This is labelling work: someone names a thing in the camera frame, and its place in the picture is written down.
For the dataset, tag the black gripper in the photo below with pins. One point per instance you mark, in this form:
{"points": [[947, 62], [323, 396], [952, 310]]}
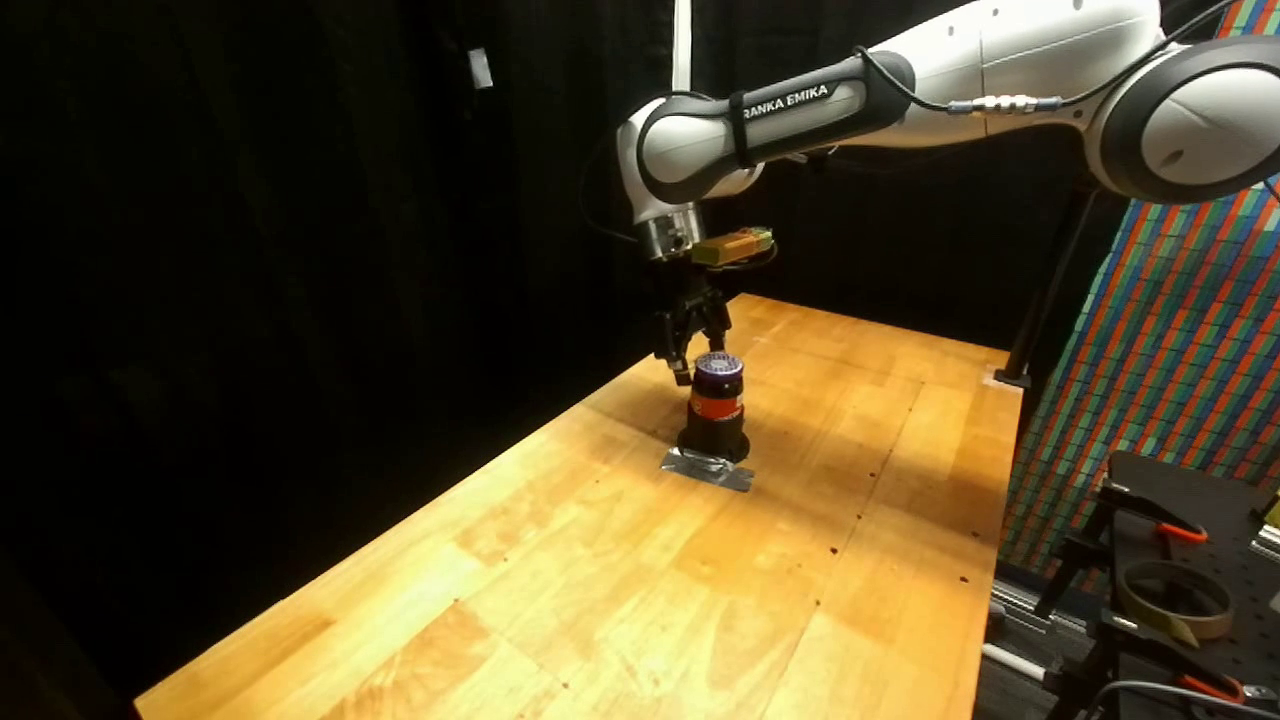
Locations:
{"points": [[691, 306]]}

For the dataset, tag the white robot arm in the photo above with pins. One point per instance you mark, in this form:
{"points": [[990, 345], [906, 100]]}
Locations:
{"points": [[1164, 119]]}

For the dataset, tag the dark brown cup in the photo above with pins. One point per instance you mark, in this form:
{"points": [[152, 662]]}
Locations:
{"points": [[713, 420]]}

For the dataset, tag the silver tape patch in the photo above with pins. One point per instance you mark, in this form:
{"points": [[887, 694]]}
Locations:
{"points": [[708, 470]]}

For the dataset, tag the black stand pole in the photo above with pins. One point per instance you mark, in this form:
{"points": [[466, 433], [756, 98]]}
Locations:
{"points": [[1040, 333]]}

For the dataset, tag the white vertical pole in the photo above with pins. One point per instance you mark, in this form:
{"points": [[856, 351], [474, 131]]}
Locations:
{"points": [[682, 46]]}

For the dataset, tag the white tag on curtain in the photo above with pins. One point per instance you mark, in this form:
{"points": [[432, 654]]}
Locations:
{"points": [[483, 70]]}

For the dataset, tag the black curtain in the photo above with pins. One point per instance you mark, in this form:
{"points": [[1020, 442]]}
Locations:
{"points": [[272, 275]]}

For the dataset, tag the colourful striped panel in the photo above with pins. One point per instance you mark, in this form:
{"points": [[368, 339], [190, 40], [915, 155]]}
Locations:
{"points": [[1173, 356]]}

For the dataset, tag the roll of tape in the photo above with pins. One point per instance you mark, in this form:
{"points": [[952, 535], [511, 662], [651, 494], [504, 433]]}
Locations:
{"points": [[1173, 596]]}

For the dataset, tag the yellow wrist camera box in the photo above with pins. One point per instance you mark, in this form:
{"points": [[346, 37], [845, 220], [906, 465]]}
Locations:
{"points": [[734, 249]]}

